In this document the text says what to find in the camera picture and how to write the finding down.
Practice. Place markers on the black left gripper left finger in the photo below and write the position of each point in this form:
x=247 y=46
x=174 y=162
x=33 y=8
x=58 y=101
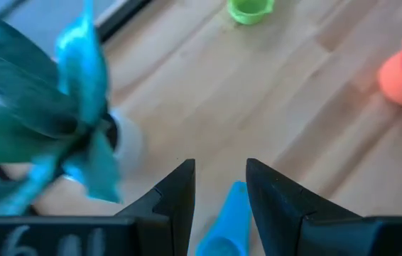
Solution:
x=172 y=213

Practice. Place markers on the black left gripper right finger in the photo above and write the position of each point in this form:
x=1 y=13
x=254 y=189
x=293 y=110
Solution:
x=279 y=213

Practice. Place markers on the teal measuring cup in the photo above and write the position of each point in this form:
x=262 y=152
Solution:
x=229 y=220

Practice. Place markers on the green measuring cup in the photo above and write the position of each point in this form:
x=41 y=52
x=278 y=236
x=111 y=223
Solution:
x=249 y=10

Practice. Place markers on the white plant pot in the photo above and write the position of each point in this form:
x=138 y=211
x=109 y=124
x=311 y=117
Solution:
x=130 y=142

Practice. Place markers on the green succulent plant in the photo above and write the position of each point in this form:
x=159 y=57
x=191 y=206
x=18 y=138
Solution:
x=27 y=89

